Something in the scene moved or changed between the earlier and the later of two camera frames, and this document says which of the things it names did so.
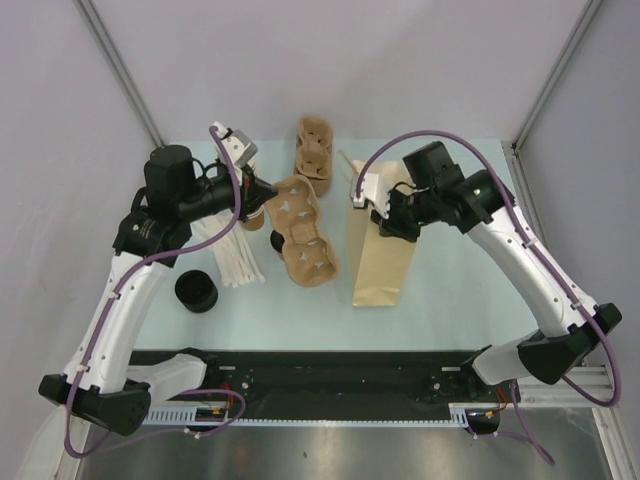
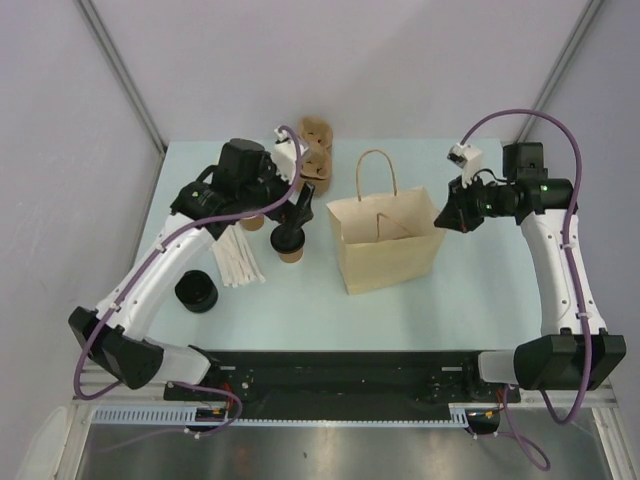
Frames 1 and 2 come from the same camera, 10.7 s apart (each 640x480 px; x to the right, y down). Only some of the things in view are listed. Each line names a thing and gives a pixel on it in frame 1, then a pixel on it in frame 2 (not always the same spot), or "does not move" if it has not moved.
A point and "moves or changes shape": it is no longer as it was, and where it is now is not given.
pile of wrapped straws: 236,257 does not move
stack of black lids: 196,291 does not move
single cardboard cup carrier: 310,258 moves or changes shape
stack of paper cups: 255,221 does not move
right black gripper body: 406,215 → 475,202
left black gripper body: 245,191 → 288,213
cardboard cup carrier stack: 314,150 does not move
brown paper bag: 380,265 moves or changes shape
